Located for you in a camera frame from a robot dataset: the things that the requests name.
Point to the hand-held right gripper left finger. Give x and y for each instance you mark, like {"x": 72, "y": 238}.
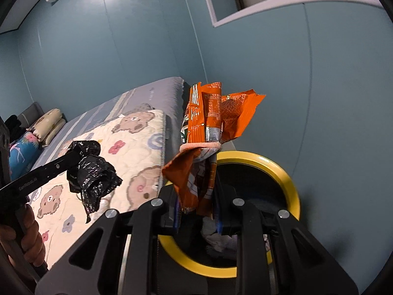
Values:
{"x": 177, "y": 218}

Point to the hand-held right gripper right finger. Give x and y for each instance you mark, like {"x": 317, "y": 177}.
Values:
{"x": 219, "y": 224}

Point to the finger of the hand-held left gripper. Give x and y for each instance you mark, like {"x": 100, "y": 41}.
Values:
{"x": 40, "y": 176}

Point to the black plastic bag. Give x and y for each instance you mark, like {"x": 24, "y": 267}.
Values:
{"x": 95, "y": 178}

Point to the yellow rimmed bin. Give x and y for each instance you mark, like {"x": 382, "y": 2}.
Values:
{"x": 288, "y": 187}

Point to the orange snack wrapper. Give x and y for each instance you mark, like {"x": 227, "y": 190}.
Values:
{"x": 208, "y": 113}

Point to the person's left hand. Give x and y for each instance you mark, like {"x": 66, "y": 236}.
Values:
{"x": 33, "y": 236}

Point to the blue floral pillow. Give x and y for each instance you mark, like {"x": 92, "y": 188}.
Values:
{"x": 23, "y": 156}

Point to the black cloth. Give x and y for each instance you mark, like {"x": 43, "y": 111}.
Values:
{"x": 13, "y": 126}

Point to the beige printed pillow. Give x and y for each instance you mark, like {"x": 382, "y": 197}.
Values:
{"x": 47, "y": 119}
{"x": 55, "y": 133}

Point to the pink elastic band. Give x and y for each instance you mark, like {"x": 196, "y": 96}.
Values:
{"x": 199, "y": 146}

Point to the cartoon printed blanket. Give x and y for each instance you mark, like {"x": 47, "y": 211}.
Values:
{"x": 129, "y": 147}

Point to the white window frame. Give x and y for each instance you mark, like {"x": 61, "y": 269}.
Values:
{"x": 276, "y": 6}

